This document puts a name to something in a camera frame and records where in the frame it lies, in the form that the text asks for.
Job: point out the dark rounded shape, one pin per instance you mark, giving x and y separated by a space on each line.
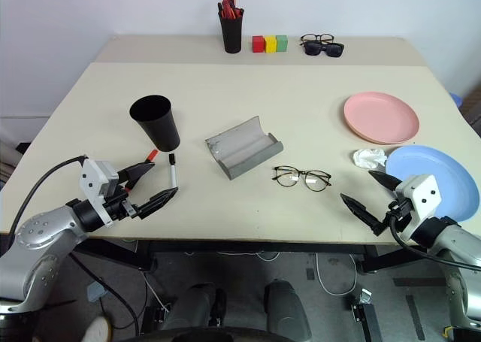
285 312
195 304

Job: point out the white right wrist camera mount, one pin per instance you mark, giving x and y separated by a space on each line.
421 191

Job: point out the white marker with black cap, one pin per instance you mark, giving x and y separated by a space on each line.
172 171

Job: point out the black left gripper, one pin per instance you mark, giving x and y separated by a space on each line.
120 206

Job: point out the grey glasses case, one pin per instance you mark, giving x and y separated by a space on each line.
240 146

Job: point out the black table frame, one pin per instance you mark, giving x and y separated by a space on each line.
263 246

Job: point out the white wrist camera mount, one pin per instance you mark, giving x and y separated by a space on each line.
90 180
421 191

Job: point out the brown box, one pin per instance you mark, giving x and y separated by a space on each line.
474 109

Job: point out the pink plate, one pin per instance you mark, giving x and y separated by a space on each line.
379 116

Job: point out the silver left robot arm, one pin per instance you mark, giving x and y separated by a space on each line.
41 225

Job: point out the white shoe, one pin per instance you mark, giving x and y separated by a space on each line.
98 330

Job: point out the red and black pen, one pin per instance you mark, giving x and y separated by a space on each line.
221 10
239 13

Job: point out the red wooden block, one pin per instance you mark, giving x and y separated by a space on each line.
258 44

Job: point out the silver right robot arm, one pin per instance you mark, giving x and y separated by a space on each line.
462 244

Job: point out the black sunglasses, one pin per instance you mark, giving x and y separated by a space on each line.
332 50

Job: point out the green wooden block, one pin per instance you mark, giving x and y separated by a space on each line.
282 43

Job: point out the red capped marker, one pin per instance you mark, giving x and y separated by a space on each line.
152 155

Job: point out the yellow wooden block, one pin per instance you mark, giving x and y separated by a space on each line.
270 45

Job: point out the wide black plastic cup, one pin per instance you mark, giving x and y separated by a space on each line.
161 131

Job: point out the crumpled white tissue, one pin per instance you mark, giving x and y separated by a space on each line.
368 158

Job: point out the tall black pen holder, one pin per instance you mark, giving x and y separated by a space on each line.
232 34

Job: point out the black metal floor bracket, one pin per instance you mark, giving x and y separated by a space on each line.
366 315

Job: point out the small blue floor object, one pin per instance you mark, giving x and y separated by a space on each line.
95 292

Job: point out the blue bin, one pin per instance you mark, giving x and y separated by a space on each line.
458 99

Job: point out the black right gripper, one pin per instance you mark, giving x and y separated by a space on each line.
400 210

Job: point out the black frame clear glasses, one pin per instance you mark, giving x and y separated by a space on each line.
309 38

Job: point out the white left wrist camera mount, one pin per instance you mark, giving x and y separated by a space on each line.
90 180

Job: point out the thin metal frame glasses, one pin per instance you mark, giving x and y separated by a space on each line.
287 176

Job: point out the blue plate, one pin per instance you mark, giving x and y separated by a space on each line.
443 165

